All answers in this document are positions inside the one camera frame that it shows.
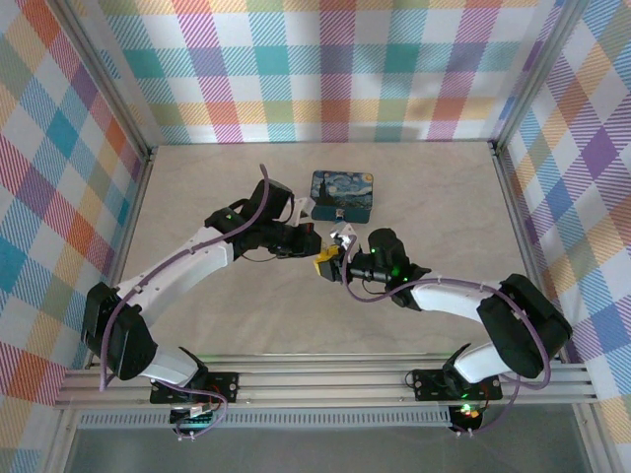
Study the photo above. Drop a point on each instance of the yellow padlock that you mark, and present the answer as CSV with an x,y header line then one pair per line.
x,y
326,265

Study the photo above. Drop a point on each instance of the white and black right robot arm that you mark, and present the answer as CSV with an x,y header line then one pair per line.
x,y
446,298

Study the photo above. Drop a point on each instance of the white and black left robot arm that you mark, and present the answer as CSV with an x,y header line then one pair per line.
x,y
172,266

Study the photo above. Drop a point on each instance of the starry night print tin box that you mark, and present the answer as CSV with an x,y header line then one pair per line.
x,y
345,192

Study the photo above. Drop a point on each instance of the orange lit circuit board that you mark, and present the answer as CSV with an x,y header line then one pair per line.
x,y
467,411

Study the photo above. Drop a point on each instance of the green circuit board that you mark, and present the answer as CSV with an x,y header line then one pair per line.
x,y
194,413

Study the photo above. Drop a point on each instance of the aluminium front frame rail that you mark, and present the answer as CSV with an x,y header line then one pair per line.
x,y
325,382

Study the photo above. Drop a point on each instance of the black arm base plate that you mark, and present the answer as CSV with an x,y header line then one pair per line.
x,y
222,385
429,385

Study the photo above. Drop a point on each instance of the aluminium corner post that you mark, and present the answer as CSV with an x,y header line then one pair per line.
x,y
103,74
537,69

